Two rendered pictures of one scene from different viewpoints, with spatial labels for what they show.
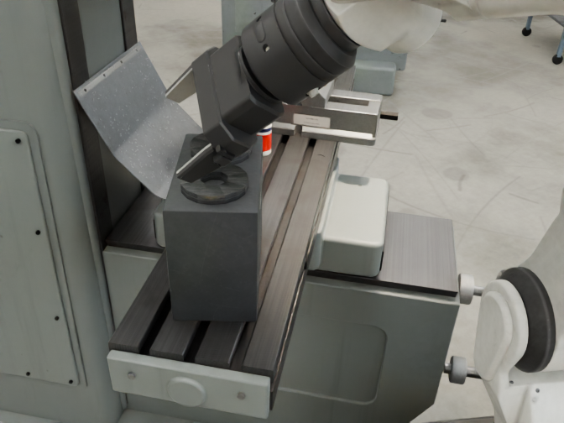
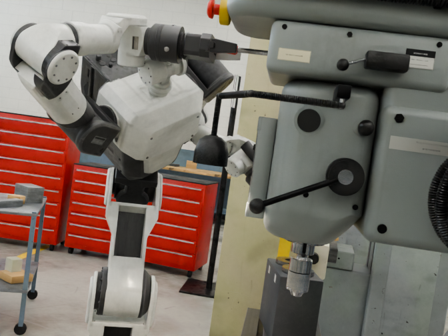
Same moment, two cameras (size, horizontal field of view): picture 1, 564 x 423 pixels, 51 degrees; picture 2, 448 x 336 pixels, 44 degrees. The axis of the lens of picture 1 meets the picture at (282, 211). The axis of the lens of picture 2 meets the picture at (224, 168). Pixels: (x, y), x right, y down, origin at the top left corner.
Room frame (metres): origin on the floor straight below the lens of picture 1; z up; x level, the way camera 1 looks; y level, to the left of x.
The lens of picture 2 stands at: (2.26, -0.25, 1.49)
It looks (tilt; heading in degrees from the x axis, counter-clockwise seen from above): 3 degrees down; 176
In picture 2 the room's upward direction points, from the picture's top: 8 degrees clockwise
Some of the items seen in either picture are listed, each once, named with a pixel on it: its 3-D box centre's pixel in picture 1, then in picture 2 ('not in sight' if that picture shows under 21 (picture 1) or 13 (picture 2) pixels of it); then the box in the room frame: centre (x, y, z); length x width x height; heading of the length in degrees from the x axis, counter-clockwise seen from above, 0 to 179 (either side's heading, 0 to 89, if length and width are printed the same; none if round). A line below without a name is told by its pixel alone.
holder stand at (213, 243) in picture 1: (220, 219); (289, 298); (0.72, 0.09, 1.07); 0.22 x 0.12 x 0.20; 1
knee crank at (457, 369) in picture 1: (493, 376); not in sight; (0.90, -0.49, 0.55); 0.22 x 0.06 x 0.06; 80
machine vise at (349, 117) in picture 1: (305, 101); not in sight; (1.28, -0.04, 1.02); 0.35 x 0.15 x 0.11; 78
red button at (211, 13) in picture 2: not in sight; (215, 9); (1.09, -0.24, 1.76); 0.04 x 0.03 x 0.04; 170
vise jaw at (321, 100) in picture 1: (317, 88); not in sight; (1.28, -0.07, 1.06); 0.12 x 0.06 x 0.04; 168
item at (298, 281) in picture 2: not in sight; (299, 276); (1.13, 0.01, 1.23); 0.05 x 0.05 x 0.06
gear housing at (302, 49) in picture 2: not in sight; (351, 65); (1.14, 0.05, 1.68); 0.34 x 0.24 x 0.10; 80
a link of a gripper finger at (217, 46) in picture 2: not in sight; (223, 46); (1.00, -0.21, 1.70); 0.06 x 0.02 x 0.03; 80
